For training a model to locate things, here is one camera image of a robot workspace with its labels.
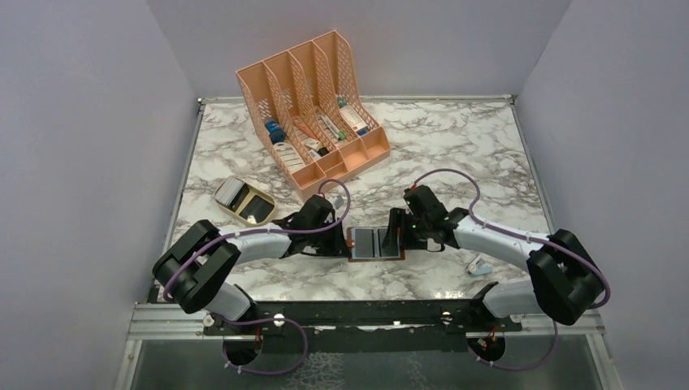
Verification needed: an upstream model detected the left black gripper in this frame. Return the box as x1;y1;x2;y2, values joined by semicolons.
307;217;351;258

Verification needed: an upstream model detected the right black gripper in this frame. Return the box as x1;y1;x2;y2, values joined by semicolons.
382;207;430;250

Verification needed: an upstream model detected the brown leather card holder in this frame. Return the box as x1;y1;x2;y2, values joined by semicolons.
347;227;405;262

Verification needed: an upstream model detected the stack of credit cards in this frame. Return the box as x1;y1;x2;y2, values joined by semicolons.
214;177;249;211

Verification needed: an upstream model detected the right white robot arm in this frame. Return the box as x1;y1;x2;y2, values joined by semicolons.
383;185;608;331

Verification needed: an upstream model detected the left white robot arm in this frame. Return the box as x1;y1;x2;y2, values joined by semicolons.
152;195;348;334

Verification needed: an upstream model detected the black card in tray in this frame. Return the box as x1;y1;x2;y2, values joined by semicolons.
239;195;275;225

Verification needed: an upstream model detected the white labelled box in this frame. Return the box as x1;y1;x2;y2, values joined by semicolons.
273;142;306;174

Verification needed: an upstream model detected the tan oval tray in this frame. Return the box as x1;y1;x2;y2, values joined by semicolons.
213;182;276;227

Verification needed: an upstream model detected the small white blue object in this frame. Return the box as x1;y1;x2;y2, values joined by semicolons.
466;256;492;276

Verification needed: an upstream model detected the red white box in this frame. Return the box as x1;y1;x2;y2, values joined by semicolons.
340;105;370;136

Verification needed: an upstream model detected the pink plastic file organizer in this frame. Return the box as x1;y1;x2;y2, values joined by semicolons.
236;31;391;200

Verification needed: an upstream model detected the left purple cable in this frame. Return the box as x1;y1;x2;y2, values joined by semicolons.
162;179;352;377

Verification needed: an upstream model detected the purple cable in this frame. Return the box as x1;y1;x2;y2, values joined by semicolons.
162;179;352;377
409;168;612;372

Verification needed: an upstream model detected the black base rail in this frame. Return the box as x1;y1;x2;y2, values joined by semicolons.
203;299;522;354

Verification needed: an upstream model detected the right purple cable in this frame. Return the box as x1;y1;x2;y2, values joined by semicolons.
409;168;612;372

